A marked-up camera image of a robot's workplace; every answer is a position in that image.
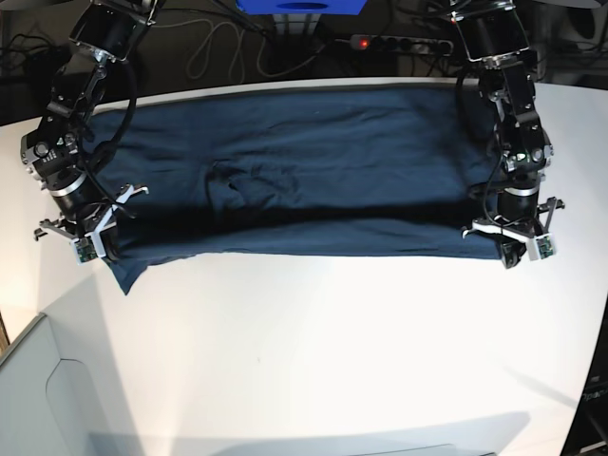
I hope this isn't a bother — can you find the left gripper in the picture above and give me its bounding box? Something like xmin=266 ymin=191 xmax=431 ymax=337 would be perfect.
xmin=462 ymin=197 xmax=565 ymax=269

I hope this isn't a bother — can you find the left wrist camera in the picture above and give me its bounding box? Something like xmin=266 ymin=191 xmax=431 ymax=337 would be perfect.
xmin=525 ymin=233 xmax=557 ymax=261

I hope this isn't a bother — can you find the blue box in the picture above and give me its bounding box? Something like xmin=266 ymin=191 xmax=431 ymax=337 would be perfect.
xmin=236 ymin=0 xmax=367 ymax=15

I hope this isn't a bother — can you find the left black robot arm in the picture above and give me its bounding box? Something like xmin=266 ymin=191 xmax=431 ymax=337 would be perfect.
xmin=448 ymin=1 xmax=564 ymax=269

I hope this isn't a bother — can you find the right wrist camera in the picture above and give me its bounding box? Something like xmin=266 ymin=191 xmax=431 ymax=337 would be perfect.
xmin=70 ymin=233 xmax=109 ymax=264

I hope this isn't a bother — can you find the dark blue T-shirt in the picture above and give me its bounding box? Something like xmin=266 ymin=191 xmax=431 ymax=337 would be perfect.
xmin=99 ymin=86 xmax=500 ymax=292

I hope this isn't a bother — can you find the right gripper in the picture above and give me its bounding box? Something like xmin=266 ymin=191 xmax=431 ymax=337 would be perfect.
xmin=33 ymin=182 xmax=149 ymax=262

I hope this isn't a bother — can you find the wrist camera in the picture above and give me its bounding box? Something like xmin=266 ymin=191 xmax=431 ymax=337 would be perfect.
xmin=525 ymin=233 xmax=557 ymax=261
xmin=70 ymin=233 xmax=109 ymax=264

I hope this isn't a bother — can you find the black power strip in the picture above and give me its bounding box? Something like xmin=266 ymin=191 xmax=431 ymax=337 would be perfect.
xmin=347 ymin=34 xmax=454 ymax=56

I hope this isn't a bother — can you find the white cable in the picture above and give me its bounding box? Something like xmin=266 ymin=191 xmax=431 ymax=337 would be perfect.
xmin=185 ymin=18 xmax=329 ymax=81

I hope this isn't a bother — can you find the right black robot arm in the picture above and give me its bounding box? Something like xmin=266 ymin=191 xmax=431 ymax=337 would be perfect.
xmin=20 ymin=1 xmax=164 ymax=264

